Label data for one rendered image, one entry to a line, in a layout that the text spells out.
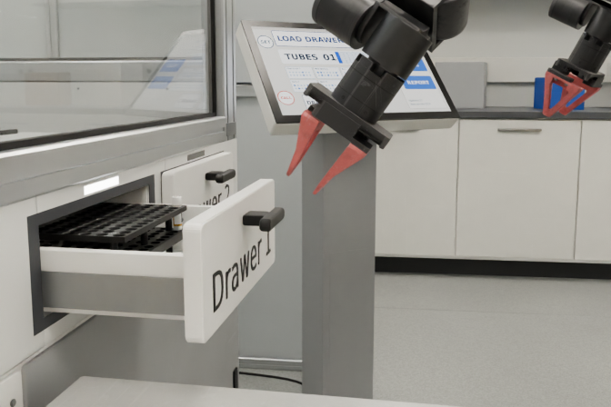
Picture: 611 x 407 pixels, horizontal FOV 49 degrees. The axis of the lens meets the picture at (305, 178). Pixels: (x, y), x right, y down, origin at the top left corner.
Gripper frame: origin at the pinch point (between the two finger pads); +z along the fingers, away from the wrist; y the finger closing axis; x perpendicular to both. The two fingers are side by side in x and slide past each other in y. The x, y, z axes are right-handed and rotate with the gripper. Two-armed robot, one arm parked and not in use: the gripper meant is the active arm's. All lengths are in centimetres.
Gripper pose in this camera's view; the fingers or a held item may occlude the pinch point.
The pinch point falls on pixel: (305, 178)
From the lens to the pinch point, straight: 74.5
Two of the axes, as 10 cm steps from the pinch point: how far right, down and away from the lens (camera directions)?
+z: -5.6, 8.0, 2.1
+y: -8.1, -5.8, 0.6
